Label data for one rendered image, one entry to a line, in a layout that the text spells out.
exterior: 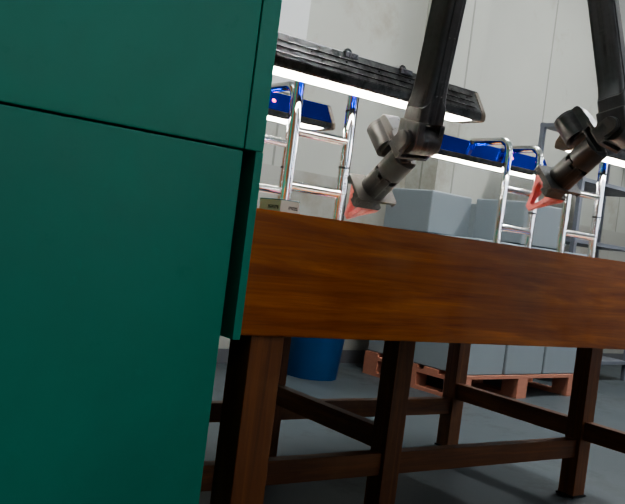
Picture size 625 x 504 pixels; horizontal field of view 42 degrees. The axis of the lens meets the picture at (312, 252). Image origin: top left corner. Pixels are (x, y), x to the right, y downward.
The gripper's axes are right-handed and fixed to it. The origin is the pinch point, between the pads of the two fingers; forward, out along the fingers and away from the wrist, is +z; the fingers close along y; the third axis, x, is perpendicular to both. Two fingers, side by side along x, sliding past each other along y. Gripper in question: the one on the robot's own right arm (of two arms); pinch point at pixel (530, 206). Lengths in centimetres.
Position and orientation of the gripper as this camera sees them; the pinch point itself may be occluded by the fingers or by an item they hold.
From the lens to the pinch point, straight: 182.6
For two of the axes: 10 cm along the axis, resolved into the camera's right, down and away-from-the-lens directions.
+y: -8.1, -0.8, -5.9
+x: 2.9, 8.1, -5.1
